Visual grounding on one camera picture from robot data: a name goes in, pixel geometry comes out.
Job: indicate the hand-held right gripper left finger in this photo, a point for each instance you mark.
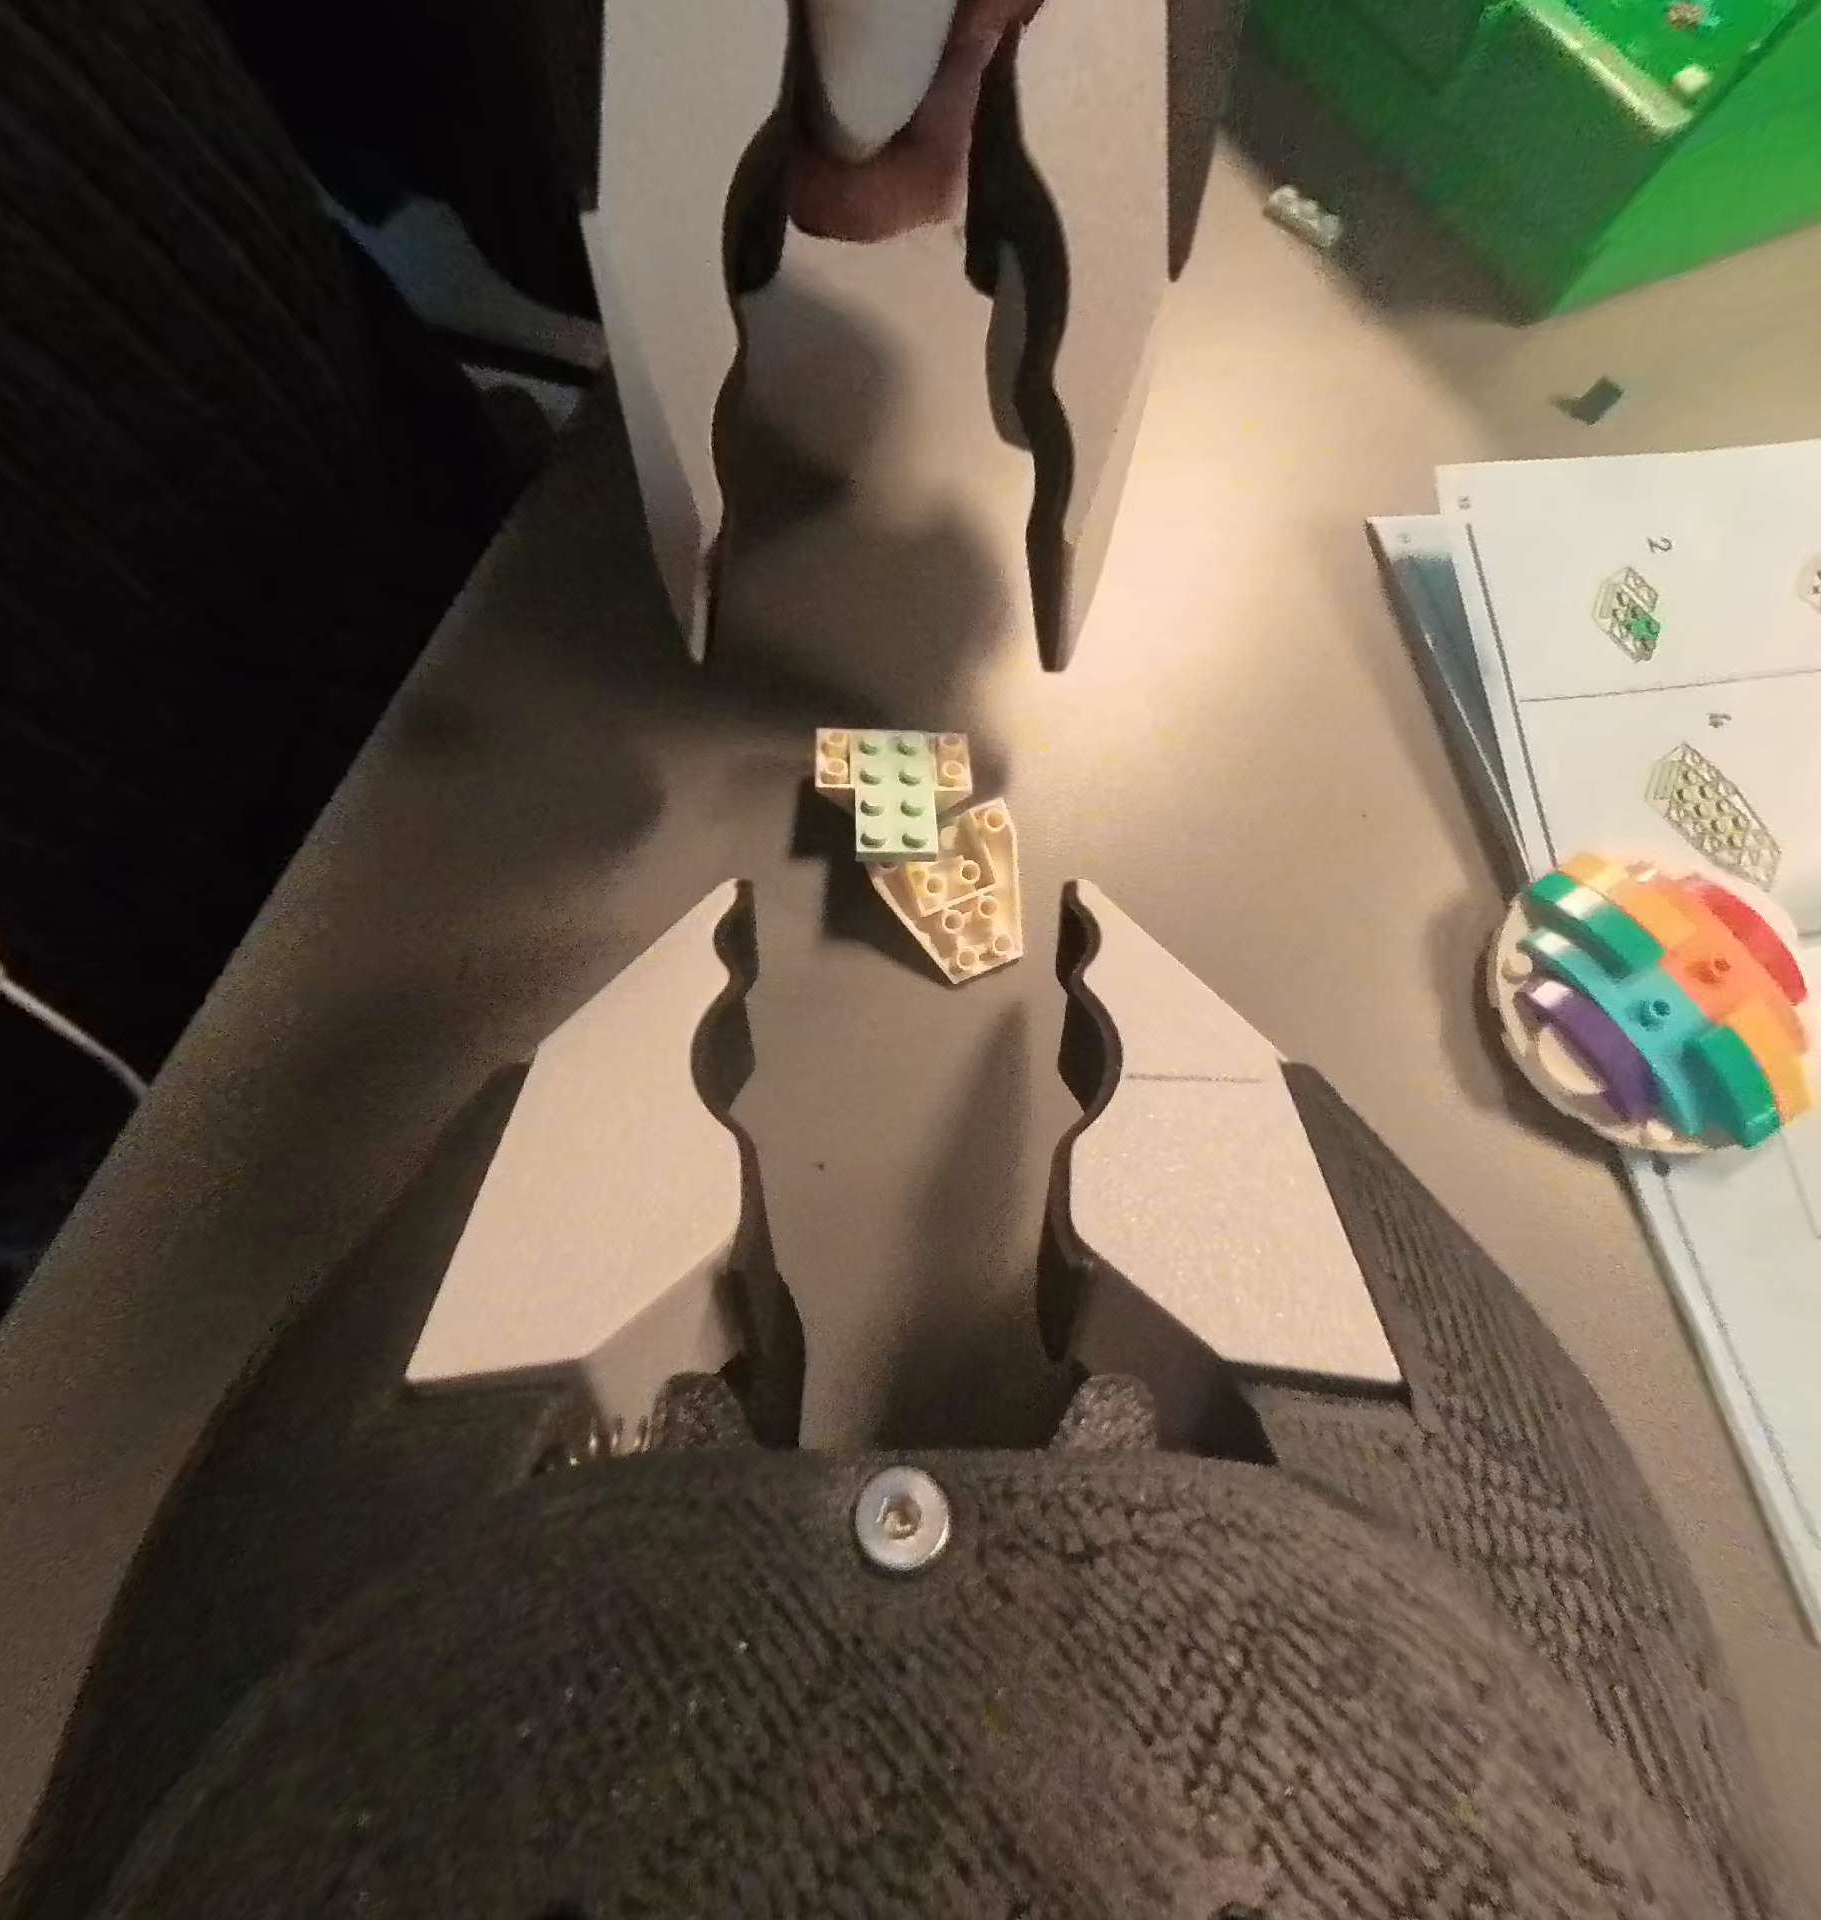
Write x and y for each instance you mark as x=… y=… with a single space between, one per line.
x=596 y=1200

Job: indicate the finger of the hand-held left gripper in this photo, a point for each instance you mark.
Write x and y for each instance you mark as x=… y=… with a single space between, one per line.
x=656 y=299
x=1105 y=271

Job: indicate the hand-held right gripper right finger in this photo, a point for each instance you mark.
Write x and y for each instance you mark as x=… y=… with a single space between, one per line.
x=1224 y=1231

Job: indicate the tan and mint lego assembly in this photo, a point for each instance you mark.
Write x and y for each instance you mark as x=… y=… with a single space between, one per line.
x=895 y=779

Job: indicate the small dark green lego piece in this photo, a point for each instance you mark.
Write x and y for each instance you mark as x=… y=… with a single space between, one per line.
x=1588 y=398

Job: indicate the open lego instruction booklet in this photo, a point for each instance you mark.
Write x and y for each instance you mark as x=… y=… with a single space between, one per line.
x=1644 y=630

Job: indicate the person's left hand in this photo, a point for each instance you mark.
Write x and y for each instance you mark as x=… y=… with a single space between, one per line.
x=910 y=187

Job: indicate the paper plate with coloured bricks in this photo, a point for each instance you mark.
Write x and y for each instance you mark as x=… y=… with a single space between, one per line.
x=1644 y=1003

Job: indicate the person's dark knit clothing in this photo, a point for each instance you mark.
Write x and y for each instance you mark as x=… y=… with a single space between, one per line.
x=176 y=450

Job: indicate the green plastic storage bin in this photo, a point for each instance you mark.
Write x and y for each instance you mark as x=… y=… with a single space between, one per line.
x=1602 y=150

